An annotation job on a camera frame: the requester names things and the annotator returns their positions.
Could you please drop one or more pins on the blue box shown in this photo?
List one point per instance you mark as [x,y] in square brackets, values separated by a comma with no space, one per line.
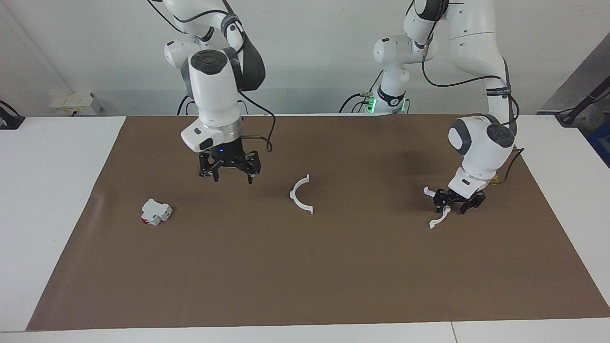
[601,143]

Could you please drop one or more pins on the white circuit breaker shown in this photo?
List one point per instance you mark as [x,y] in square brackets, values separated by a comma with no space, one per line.
[155,212]

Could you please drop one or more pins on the black stand pole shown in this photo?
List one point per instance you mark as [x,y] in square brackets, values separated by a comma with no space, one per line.
[579,107]

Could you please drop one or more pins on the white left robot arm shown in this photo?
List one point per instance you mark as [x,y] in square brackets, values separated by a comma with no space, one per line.
[476,47]

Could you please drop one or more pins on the brown table mat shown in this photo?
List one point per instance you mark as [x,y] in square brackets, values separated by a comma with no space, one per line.
[286,267]

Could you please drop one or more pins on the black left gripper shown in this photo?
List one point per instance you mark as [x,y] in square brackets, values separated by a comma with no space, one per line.
[464,194]

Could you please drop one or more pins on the grey slanted panel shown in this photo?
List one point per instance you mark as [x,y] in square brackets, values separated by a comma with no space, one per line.
[581,76]

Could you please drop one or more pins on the white power strip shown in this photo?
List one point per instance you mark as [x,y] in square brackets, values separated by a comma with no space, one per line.
[74,105]

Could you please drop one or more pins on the black clamp mount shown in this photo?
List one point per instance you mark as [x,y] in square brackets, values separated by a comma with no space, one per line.
[9,121]

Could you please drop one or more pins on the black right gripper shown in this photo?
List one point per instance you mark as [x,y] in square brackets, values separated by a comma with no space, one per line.
[228,157]

